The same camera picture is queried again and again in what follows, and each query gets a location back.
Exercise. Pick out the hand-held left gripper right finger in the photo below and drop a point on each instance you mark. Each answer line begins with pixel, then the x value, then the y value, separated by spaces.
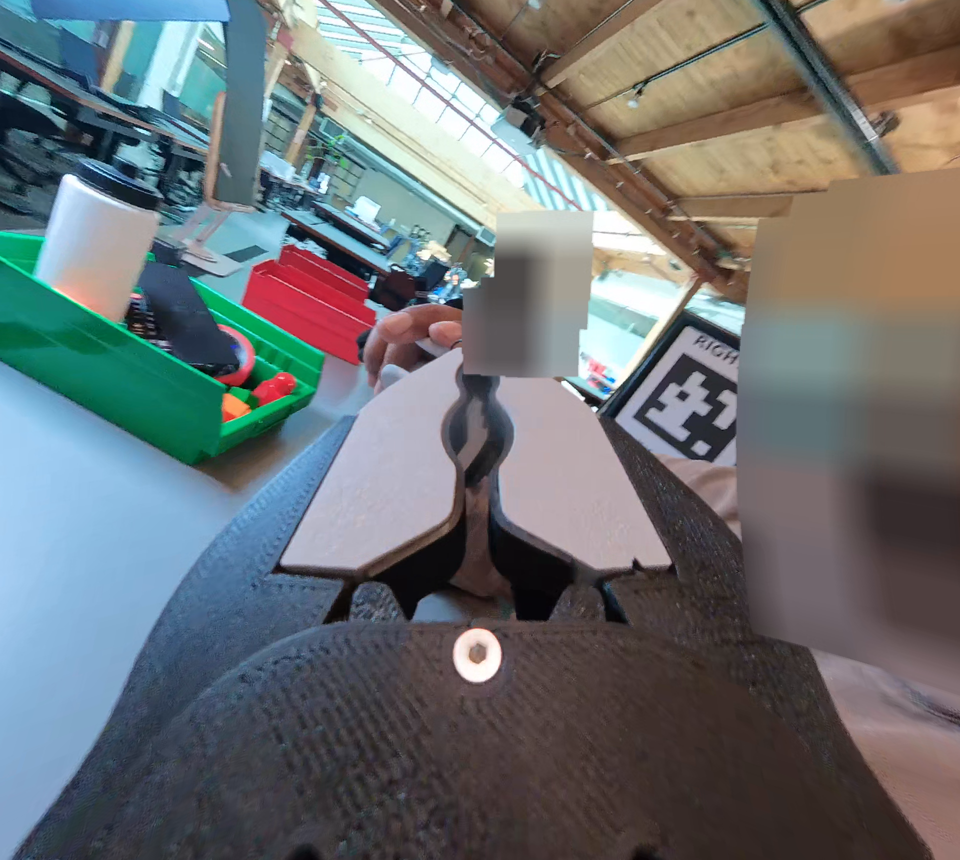
pixel 577 500

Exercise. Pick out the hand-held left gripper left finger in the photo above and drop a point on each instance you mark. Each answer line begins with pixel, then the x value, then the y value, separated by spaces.
pixel 375 485

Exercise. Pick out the person's right forearm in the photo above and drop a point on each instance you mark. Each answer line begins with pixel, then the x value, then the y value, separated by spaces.
pixel 705 489

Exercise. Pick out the person's right hand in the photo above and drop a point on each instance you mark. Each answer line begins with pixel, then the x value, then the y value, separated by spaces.
pixel 397 335

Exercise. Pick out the red plastic bin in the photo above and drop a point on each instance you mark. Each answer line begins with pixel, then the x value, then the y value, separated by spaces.
pixel 300 320
pixel 330 267

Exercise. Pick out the red toy figure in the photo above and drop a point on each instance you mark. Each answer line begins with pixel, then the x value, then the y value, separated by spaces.
pixel 274 387

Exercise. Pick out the framed marker sign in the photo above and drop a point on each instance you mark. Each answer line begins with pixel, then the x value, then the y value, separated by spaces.
pixel 675 395

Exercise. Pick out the long dark work table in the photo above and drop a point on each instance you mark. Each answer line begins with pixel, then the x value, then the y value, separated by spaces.
pixel 337 230

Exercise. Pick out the white box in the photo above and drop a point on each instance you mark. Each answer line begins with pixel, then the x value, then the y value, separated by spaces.
pixel 367 209

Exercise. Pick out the orange plastic bar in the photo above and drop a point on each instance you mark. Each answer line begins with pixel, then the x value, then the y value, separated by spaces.
pixel 234 410

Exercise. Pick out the red tape roll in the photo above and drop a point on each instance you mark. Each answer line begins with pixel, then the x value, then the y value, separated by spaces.
pixel 244 365

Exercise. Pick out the green potted plant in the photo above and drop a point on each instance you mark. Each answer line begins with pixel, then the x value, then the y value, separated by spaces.
pixel 335 155

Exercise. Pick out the grey ceiling-mounted device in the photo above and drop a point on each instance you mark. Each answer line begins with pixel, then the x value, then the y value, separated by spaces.
pixel 517 125

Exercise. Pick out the black flat pad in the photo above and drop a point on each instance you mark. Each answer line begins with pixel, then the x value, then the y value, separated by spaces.
pixel 184 320

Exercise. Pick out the green plastic bin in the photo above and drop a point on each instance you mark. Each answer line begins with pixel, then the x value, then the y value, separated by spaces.
pixel 112 380

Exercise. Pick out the black remote control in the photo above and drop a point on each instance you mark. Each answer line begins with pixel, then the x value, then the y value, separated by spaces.
pixel 142 320

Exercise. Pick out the white bottle black lid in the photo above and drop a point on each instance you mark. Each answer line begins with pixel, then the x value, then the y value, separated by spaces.
pixel 90 245

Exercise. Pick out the wooden office desk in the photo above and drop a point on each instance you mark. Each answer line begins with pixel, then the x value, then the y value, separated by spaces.
pixel 112 106

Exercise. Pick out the dark ceiling pipe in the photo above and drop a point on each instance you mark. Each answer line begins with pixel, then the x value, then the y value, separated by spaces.
pixel 784 20

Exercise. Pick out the black board with wooden frame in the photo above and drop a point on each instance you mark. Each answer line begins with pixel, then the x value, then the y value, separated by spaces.
pixel 244 87

